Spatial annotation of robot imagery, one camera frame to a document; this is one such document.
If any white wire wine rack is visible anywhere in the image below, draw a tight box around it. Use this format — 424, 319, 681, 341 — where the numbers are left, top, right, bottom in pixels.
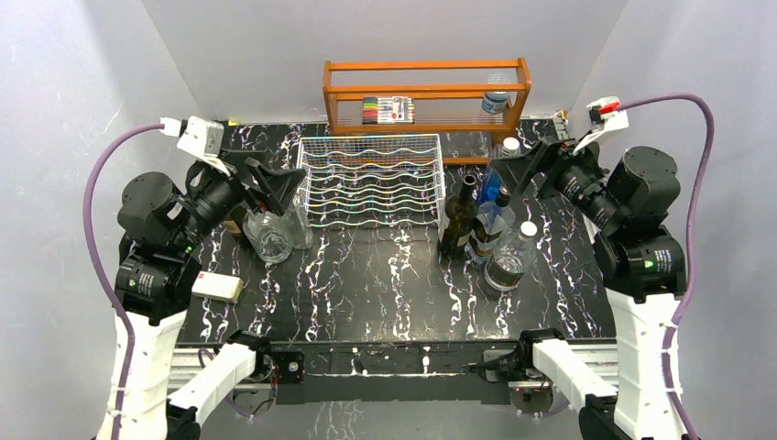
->
297, 134, 445, 228

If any orange wooden shelf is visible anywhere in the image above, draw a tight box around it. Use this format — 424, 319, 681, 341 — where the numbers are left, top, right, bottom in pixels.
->
322, 58, 532, 148

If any pack of coloured markers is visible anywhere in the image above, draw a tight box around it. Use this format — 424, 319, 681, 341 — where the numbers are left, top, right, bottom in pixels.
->
362, 96, 416, 125

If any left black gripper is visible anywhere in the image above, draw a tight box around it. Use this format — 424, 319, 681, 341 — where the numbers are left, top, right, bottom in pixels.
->
170, 147, 305, 252

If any clear bottle black label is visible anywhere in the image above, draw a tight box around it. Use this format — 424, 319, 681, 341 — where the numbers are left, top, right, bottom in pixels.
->
485, 221, 538, 292

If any square bottle brown label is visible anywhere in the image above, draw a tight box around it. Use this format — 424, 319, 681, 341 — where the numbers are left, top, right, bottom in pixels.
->
465, 186, 516, 265

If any blue glass bottle white cap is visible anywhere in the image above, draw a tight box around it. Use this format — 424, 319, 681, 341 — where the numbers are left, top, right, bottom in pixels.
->
476, 137, 521, 205

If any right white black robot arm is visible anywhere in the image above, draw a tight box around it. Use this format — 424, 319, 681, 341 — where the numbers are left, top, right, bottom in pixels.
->
491, 138, 695, 439

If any tall clear glass bottle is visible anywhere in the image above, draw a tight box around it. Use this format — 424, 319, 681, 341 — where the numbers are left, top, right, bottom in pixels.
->
284, 189, 313, 249

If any white box red mark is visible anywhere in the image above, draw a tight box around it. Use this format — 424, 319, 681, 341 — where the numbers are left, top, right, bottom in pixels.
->
192, 271, 244, 303

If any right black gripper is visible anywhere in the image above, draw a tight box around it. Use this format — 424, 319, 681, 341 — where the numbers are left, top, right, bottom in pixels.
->
487, 129, 621, 226

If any round clear bottle white cap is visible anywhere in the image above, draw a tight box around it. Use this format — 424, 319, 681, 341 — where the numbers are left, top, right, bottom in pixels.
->
243, 212, 293, 264

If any dark wine bottle left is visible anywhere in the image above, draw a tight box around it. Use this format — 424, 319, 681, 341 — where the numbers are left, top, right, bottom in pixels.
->
223, 204, 249, 246

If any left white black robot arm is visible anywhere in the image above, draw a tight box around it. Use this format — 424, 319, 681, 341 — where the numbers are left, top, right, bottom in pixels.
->
97, 158, 306, 439

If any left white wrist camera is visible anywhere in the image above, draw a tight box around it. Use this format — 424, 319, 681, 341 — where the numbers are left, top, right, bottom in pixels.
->
177, 116, 230, 176

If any dark green wine bottle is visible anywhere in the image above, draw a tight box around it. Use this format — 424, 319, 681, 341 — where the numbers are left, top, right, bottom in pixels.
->
437, 174, 477, 258

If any small white blue jar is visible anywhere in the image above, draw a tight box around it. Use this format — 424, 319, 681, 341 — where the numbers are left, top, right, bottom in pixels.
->
481, 91, 509, 115

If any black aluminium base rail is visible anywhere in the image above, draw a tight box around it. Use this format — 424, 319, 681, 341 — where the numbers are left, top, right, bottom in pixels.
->
167, 339, 620, 408

